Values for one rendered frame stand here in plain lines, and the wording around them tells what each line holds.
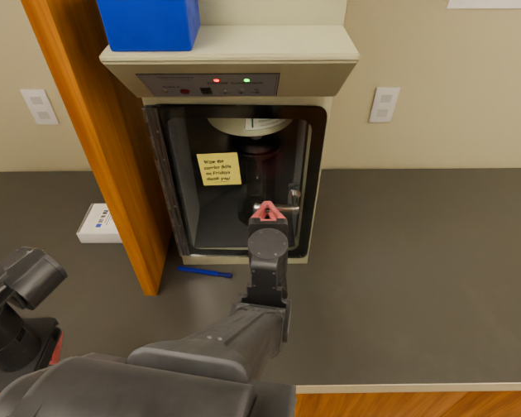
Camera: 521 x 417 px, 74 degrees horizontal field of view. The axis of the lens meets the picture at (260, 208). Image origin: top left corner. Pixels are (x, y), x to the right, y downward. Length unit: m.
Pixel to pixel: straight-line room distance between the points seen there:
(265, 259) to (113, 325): 0.50
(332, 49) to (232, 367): 0.40
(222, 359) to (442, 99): 1.13
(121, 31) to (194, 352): 0.39
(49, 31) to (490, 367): 0.95
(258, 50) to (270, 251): 0.26
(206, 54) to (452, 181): 1.01
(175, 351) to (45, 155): 1.24
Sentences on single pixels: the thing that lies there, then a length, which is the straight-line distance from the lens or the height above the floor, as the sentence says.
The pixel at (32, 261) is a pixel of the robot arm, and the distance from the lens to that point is 0.55.
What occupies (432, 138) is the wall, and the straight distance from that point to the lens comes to 1.30.
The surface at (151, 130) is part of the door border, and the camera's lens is 0.65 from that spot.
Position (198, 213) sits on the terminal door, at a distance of 0.76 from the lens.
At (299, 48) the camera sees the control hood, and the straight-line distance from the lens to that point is 0.48.
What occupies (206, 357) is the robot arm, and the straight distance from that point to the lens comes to 0.19.
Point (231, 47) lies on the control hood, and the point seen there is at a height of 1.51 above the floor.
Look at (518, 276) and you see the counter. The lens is 1.10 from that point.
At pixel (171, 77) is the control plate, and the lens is 0.52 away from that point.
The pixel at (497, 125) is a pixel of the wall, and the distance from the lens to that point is 1.38.
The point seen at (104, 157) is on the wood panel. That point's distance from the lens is 0.61.
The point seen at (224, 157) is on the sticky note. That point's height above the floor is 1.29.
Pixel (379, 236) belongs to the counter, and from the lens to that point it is 1.03.
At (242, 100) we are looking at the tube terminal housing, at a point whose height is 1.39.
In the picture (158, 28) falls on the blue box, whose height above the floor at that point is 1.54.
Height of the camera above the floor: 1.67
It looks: 44 degrees down
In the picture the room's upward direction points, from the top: straight up
